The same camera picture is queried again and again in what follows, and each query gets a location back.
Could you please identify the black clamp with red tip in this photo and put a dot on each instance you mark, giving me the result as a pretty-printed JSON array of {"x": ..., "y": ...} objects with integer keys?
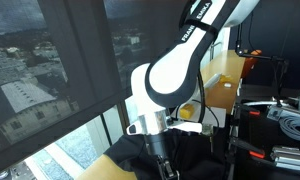
[{"x": 253, "y": 151}]

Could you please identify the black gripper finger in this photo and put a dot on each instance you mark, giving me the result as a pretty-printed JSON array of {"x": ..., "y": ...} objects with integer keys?
[
  {"x": 161, "y": 168},
  {"x": 168, "y": 171}
]

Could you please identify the silver metal rails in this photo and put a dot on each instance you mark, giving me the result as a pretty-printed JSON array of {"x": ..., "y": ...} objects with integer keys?
[{"x": 286, "y": 157}]

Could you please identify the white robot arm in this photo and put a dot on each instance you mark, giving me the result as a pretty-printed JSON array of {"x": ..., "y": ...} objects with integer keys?
[{"x": 173, "y": 78}]

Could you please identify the rolled clear plastic tube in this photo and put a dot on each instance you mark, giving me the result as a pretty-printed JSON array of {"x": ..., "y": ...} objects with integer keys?
[{"x": 212, "y": 81}]

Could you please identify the orange object on stand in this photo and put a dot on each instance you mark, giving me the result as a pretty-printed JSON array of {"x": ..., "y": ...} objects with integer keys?
[{"x": 249, "y": 63}]

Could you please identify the black zip jersey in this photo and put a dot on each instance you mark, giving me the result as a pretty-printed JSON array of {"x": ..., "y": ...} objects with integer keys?
[{"x": 191, "y": 156}]

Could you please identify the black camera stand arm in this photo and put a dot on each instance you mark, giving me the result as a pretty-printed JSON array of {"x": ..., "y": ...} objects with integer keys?
[{"x": 279, "y": 64}]

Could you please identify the small white object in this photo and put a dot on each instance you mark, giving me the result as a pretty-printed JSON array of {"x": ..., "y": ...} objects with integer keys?
[{"x": 227, "y": 85}]

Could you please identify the yellow object far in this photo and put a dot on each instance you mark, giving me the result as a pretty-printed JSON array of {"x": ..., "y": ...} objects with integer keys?
[{"x": 226, "y": 79}]

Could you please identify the green white jersey tag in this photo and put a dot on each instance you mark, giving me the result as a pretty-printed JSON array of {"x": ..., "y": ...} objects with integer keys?
[{"x": 207, "y": 130}]

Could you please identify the yellow block near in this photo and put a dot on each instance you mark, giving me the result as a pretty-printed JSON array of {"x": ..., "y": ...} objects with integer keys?
[{"x": 186, "y": 111}]

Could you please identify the white paper sheet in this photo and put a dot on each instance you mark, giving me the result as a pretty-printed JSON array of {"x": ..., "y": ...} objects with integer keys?
[{"x": 215, "y": 116}]

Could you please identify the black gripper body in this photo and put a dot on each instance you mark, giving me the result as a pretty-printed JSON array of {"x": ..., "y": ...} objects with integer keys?
[{"x": 156, "y": 145}]

